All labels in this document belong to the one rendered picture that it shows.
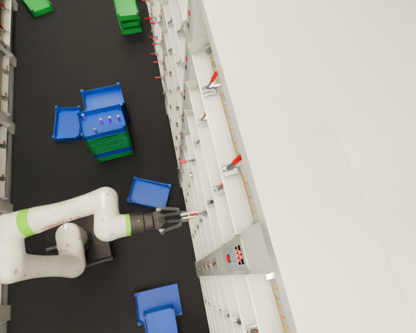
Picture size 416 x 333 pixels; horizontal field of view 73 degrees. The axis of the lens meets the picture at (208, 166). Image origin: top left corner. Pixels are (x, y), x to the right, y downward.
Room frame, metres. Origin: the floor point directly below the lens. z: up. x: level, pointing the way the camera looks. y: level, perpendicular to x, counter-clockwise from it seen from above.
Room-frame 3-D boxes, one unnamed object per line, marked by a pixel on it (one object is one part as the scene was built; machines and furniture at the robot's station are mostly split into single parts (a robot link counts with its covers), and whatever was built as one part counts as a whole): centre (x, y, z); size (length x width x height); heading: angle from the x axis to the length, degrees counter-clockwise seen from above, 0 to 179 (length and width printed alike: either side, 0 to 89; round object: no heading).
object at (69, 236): (0.04, 0.62, 0.51); 0.16 x 0.13 x 0.19; 32
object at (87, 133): (0.83, 0.81, 0.44); 0.30 x 0.20 x 0.08; 125
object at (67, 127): (0.91, 1.24, 0.04); 0.30 x 0.20 x 0.08; 22
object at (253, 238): (0.14, -0.23, 0.88); 0.20 x 0.09 x 1.75; 118
